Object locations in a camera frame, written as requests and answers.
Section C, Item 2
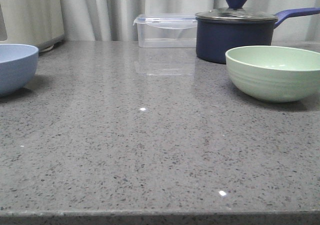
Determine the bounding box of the green bowl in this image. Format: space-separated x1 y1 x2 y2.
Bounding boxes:
225 45 320 103

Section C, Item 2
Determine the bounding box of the clear plastic food container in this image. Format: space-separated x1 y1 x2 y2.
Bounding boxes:
133 13 198 48

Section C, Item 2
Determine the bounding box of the white kitchen appliance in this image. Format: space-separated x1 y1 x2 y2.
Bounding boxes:
0 0 65 51

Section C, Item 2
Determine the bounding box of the glass lid blue knob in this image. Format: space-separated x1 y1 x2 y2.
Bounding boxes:
195 0 278 22

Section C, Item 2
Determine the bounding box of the blue bowl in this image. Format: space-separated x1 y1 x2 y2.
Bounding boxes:
0 44 39 97

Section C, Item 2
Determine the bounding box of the blue saucepan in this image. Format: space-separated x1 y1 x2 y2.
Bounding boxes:
196 7 320 64

